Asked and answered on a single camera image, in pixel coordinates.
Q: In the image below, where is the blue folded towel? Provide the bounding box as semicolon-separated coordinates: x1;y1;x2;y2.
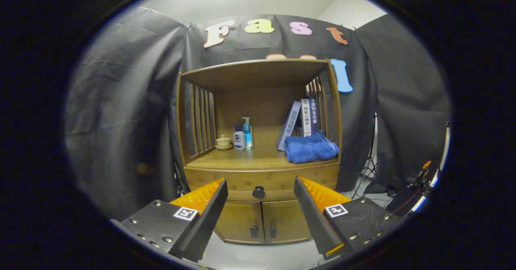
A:
285;131;339;164

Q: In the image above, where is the blue pump bottle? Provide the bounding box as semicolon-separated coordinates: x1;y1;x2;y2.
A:
241;117;252;149

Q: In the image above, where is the white bottle with blue cap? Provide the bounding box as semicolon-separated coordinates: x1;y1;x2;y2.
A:
233;125;246;150

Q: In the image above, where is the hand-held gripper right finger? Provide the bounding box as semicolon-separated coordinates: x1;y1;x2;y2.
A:
293;176;399;260

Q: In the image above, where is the white spine book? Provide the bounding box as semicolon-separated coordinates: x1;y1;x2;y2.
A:
301;98;312;137

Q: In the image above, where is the wooden drawer with black knob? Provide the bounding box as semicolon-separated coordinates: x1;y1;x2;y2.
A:
184;160;341;202

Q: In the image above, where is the white rounded frame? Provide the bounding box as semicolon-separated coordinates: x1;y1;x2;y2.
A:
411;123;451;215

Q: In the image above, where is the wooden cabinet door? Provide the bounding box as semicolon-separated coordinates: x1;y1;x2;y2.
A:
214;201;265;244
262;200;312;244

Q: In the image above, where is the wooden countertop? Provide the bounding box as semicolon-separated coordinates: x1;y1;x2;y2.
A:
186;143;340;170

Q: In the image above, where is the black device with orange clip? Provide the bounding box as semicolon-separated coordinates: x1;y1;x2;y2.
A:
386;160;440;216

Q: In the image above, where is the dark blue spine book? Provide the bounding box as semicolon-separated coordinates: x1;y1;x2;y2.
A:
308;95;321;133

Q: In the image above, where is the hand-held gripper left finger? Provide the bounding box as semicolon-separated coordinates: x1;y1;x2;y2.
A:
111;177;229;263

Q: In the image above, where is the wooden cabinet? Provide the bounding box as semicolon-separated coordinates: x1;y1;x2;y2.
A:
176;58;343;245

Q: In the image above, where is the black tripod stand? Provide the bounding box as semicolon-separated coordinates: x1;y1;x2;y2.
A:
352;115;378;200

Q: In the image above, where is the grey leaning book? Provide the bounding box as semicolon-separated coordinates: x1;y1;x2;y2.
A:
277;102;302;151

